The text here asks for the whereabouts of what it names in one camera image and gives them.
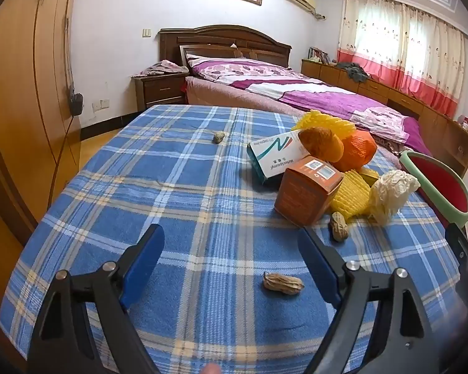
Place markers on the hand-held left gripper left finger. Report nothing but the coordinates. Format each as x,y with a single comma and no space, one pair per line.
144,265

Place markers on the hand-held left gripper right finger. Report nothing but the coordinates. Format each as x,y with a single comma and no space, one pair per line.
319,272

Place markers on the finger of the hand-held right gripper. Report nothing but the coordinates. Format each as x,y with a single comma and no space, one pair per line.
462,249

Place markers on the green rimmed red bin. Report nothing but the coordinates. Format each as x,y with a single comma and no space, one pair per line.
444,183

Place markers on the white teal medicine box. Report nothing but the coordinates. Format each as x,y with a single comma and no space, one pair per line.
273,152

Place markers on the person's left hand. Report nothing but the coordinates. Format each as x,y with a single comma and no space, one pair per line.
210,369

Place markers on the peanut shell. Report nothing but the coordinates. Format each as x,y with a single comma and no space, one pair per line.
219,137
339,228
282,282

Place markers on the orange cardboard box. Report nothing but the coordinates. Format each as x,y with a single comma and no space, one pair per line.
304,194

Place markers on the blue plaid blanket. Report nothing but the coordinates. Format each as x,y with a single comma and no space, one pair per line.
140,183

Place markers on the yellow foam net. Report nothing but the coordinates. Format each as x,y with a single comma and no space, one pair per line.
351,194
319,120

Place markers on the cream crumpled foam net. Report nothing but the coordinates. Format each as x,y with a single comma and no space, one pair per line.
389,194

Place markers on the low wooden cabinet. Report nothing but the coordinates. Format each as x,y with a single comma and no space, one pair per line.
405,99

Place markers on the wooden nightstand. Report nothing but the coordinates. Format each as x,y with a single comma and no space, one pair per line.
160,91

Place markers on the purple floral duvet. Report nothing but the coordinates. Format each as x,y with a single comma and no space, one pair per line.
315,97

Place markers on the black power adapter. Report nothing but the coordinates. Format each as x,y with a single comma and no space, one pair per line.
76,103

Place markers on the mauve bedspread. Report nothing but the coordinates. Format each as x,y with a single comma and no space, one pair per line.
226,95

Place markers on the pink floral cloth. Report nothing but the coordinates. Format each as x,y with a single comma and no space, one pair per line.
162,68

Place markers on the wooden wardrobe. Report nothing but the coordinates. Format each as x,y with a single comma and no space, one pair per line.
23,105

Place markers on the pink white curtain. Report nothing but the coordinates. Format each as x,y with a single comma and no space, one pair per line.
405,54

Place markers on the grey cloth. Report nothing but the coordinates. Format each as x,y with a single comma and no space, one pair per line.
352,71

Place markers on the row of books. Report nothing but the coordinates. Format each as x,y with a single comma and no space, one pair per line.
319,55

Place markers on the wooden bed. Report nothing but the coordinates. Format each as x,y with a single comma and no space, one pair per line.
218,41

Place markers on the wall socket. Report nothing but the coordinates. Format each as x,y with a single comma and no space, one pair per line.
100,104

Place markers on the wall switch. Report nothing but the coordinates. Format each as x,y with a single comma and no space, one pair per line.
146,33

